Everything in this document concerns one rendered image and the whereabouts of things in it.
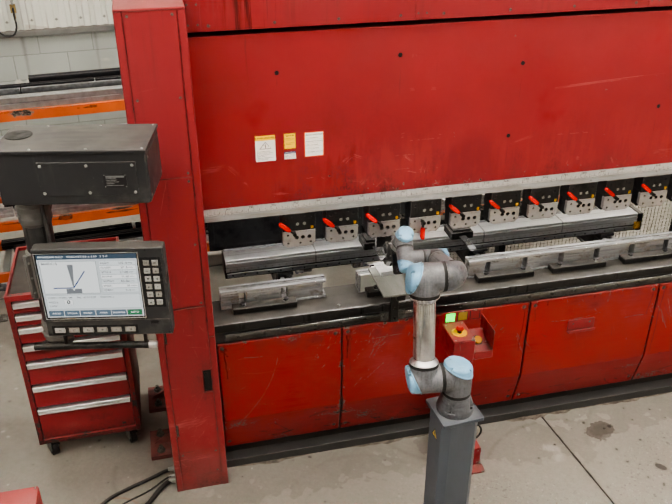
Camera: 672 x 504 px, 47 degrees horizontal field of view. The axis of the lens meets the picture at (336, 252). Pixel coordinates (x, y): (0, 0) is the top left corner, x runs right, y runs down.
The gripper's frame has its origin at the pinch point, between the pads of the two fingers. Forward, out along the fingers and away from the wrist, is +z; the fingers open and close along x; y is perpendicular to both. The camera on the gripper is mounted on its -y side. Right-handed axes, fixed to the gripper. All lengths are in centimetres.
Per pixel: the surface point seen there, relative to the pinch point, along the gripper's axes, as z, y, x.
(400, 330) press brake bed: 23.2, -25.7, -5.3
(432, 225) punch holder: -8.3, 14.4, -22.2
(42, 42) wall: 259, 329, 188
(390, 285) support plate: -2.4, -10.4, 2.3
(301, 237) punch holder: -8.7, 15.6, 40.3
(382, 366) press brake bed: 39, -39, 3
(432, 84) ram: -60, 58, -18
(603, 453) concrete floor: 55, -98, -107
